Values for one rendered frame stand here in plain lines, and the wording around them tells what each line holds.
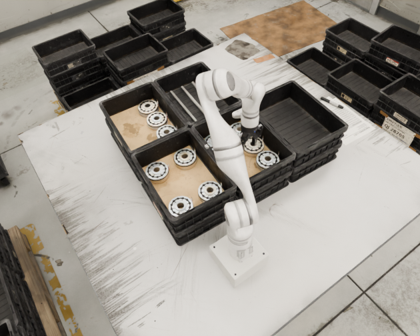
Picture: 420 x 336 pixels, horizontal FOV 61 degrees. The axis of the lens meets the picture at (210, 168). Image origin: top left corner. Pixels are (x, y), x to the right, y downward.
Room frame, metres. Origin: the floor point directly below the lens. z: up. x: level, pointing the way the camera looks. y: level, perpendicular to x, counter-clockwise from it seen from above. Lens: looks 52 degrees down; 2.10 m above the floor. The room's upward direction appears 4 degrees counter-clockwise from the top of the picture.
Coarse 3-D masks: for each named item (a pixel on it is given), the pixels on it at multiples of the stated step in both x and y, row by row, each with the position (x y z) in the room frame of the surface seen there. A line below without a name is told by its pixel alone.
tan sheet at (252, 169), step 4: (264, 144) 1.10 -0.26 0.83; (264, 148) 1.08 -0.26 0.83; (248, 160) 1.01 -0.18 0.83; (252, 160) 1.01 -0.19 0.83; (248, 164) 0.99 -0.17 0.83; (252, 164) 0.99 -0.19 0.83; (248, 168) 0.96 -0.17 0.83; (252, 168) 0.96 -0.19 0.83; (256, 168) 0.96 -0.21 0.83; (248, 172) 0.94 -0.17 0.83; (252, 172) 0.94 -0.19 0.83; (256, 172) 0.94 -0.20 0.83
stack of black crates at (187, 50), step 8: (184, 32) 2.68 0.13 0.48; (192, 32) 2.72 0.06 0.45; (168, 40) 2.59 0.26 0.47; (176, 40) 2.63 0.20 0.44; (184, 40) 2.67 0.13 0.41; (192, 40) 2.71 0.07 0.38; (200, 40) 2.64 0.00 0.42; (208, 40) 2.53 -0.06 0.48; (168, 48) 2.59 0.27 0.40; (176, 48) 2.62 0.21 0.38; (184, 48) 2.61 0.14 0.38; (192, 48) 2.60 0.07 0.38; (200, 48) 2.59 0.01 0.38; (208, 48) 2.45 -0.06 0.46; (168, 56) 2.51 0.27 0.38; (176, 56) 2.51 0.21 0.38; (184, 56) 2.35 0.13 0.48
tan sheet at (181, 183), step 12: (168, 156) 1.07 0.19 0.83; (144, 168) 1.01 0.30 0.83; (192, 168) 0.99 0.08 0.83; (204, 168) 0.98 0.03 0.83; (168, 180) 0.93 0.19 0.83; (180, 180) 0.93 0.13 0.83; (192, 180) 0.92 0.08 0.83; (204, 180) 0.92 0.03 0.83; (168, 192) 0.87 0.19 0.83; (180, 192) 0.86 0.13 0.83; (192, 192) 0.86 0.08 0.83; (168, 204) 0.81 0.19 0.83
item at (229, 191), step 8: (176, 136) 1.10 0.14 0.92; (152, 144) 1.06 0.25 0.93; (200, 144) 1.04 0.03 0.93; (136, 152) 1.02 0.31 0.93; (208, 152) 0.99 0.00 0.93; (136, 160) 0.98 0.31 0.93; (144, 176) 0.89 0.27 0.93; (152, 184) 0.84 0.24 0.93; (232, 184) 0.82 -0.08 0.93; (152, 192) 0.82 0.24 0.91; (224, 192) 0.78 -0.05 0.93; (232, 192) 0.79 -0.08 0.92; (160, 200) 0.76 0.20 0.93; (208, 200) 0.75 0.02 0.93; (216, 200) 0.75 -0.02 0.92; (192, 208) 0.72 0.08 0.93; (200, 208) 0.72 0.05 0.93; (168, 216) 0.69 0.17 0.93; (184, 216) 0.68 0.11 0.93
